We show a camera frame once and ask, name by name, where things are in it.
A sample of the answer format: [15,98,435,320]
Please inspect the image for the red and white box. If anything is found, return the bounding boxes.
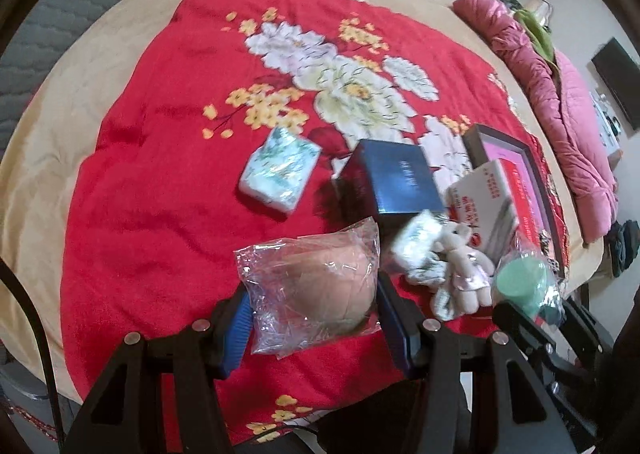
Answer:
[446,159,551,267]

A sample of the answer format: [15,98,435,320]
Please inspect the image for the green cloth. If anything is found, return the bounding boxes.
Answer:
[515,6,556,65]

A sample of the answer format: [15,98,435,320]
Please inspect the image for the brown sponge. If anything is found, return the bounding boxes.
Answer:
[235,218,382,360]

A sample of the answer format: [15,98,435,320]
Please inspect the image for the white dresser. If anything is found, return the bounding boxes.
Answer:
[590,91,626,171]

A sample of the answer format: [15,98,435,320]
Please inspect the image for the green sponge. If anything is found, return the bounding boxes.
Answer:
[490,244,567,328]

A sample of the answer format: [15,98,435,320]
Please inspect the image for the dark tray with pink lining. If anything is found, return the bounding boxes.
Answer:
[462,124,571,279]

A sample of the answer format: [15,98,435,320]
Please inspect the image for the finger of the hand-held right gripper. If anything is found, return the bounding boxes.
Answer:
[492,303,576,375]
[560,298,616,360]

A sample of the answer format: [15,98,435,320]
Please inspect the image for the beige bed sheet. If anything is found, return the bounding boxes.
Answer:
[0,0,606,405]

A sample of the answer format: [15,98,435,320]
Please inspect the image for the white floral scrunchie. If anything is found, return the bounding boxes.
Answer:
[406,259,458,322]

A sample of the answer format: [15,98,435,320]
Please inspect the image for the black cable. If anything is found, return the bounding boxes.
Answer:
[249,424,321,441]
[0,256,68,441]

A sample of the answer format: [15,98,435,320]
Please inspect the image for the red floral blanket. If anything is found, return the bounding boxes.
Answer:
[59,0,573,447]

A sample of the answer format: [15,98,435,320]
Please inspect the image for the black wall television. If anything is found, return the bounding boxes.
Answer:
[591,38,640,132]

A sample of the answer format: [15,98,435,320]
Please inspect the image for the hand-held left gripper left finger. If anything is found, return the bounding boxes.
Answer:
[62,284,251,454]

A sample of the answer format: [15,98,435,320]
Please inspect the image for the dark cloth pile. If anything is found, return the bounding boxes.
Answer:
[607,220,640,278]

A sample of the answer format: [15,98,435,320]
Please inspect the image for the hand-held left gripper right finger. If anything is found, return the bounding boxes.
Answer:
[376,271,601,454]

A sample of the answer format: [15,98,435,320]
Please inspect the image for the pink quilt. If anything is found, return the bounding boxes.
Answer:
[452,0,621,242]

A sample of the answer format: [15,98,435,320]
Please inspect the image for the floral tissue pack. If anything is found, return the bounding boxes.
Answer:
[390,210,448,275]
[239,129,322,212]

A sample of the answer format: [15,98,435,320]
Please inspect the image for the small beige plush bear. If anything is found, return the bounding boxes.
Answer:
[432,223,496,321]

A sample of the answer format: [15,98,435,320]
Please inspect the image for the dark blue box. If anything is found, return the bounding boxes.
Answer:
[332,139,446,235]

